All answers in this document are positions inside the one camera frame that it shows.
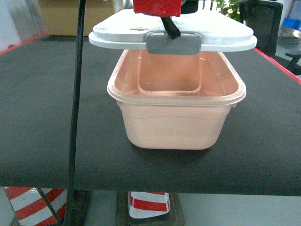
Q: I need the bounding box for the white box lid grey handle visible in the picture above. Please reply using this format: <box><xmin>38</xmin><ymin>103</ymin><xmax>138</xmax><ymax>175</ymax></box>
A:
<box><xmin>88</xmin><ymin>9</ymin><xmax>257</xmax><ymax>55</ymax></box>

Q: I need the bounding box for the pink plastic box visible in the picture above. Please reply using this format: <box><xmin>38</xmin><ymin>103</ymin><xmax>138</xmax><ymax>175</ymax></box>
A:
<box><xmin>107</xmin><ymin>50</ymin><xmax>246</xmax><ymax>150</ymax></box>

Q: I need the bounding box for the red white traffic cone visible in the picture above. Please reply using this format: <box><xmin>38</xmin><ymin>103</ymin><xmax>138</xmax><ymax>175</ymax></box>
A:
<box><xmin>116</xmin><ymin>192</ymin><xmax>185</xmax><ymax>226</ymax></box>

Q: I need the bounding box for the black table mat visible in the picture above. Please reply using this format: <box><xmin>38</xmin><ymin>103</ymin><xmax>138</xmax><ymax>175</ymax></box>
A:
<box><xmin>0</xmin><ymin>37</ymin><xmax>301</xmax><ymax>196</ymax></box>

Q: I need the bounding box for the green potted plant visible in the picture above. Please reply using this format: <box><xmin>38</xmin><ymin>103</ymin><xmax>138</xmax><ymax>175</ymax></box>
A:
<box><xmin>212</xmin><ymin>0</ymin><xmax>240</xmax><ymax>22</ymax></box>

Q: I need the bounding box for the black mesh chair right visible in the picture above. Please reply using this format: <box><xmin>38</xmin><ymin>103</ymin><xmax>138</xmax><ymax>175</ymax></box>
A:
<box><xmin>239</xmin><ymin>0</ymin><xmax>301</xmax><ymax>75</ymax></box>

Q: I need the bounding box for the black cable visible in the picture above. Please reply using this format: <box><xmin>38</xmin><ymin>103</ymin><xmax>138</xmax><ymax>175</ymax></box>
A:
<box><xmin>63</xmin><ymin>0</ymin><xmax>182</xmax><ymax>226</ymax></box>

